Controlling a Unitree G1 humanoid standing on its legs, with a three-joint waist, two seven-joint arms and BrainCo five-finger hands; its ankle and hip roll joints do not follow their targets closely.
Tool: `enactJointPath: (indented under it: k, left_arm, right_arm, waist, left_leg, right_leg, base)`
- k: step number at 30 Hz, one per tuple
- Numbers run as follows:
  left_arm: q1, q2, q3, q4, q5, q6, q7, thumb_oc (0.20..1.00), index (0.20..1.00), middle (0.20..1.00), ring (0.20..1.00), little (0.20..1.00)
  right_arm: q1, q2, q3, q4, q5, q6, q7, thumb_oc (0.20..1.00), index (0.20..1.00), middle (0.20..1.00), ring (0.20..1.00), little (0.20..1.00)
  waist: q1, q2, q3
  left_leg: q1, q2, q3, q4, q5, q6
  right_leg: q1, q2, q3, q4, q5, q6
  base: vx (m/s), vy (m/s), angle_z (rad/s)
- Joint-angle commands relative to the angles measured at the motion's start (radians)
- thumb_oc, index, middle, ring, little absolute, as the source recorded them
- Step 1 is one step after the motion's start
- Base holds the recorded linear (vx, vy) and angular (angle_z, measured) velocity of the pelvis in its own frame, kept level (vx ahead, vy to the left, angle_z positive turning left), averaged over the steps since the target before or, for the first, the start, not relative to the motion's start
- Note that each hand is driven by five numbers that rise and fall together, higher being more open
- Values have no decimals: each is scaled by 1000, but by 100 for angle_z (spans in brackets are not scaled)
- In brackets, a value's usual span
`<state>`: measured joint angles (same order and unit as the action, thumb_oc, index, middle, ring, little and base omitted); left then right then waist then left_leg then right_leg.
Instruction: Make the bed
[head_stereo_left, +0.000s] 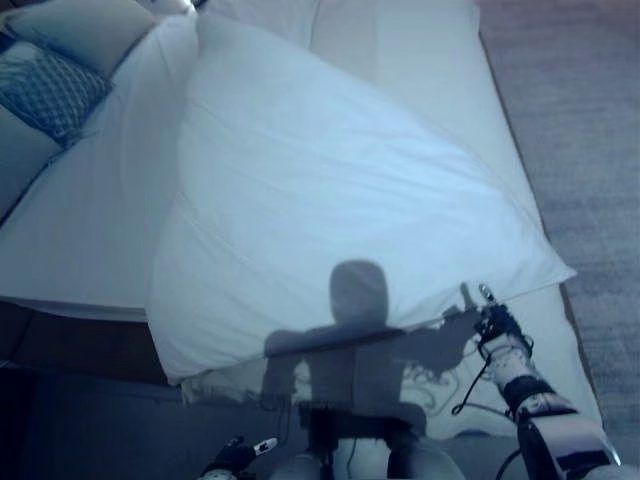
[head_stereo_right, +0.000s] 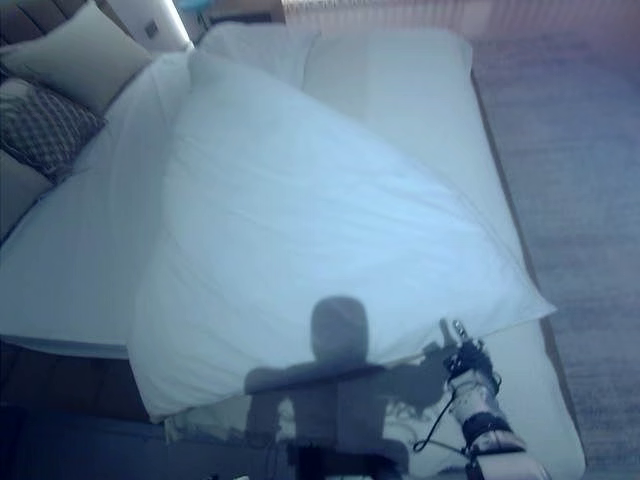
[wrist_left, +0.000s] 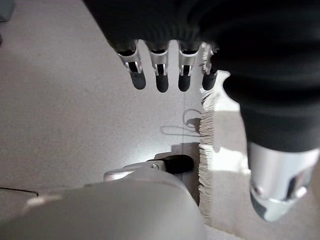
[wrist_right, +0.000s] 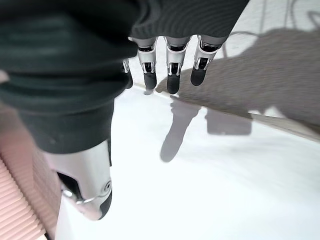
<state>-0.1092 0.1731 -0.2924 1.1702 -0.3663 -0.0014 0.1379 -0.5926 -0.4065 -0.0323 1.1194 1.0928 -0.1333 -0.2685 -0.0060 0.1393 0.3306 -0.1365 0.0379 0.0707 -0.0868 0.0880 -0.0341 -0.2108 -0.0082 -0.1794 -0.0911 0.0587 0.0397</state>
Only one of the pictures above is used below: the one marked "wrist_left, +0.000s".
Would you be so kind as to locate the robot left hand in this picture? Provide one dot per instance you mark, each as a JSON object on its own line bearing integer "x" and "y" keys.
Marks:
{"x": 225, "y": 30}

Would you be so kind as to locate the silver robot leg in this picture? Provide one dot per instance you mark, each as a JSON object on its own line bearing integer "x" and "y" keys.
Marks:
{"x": 105, "y": 207}

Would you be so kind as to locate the beige fringed rug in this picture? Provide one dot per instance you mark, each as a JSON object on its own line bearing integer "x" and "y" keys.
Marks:
{"x": 225, "y": 155}

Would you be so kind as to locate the dark robot foot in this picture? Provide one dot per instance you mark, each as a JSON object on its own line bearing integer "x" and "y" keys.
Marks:
{"x": 178, "y": 163}

